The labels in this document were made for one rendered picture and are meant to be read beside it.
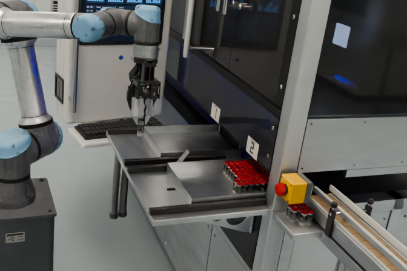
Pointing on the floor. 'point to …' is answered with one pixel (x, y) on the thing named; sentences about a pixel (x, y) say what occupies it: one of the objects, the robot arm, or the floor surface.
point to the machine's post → (295, 105)
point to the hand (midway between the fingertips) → (140, 119)
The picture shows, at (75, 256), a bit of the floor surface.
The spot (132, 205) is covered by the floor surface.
